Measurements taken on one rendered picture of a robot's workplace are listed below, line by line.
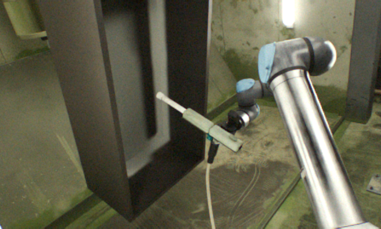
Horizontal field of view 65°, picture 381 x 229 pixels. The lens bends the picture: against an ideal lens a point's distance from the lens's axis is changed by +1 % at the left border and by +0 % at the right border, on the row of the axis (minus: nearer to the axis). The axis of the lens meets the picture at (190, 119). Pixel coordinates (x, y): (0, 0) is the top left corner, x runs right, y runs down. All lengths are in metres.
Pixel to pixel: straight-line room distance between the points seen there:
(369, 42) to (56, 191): 2.63
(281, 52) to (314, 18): 2.02
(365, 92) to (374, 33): 0.51
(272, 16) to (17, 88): 2.25
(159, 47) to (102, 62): 0.72
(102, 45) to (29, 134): 1.44
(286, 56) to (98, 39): 0.58
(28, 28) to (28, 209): 1.15
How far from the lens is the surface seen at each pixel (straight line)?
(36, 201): 2.28
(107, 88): 1.09
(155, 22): 1.67
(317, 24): 2.95
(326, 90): 3.11
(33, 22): 2.22
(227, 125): 1.42
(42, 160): 2.33
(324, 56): 0.99
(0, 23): 2.52
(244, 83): 1.49
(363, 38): 2.88
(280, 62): 0.93
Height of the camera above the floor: 1.52
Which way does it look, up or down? 27 degrees down
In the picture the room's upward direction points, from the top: 10 degrees counter-clockwise
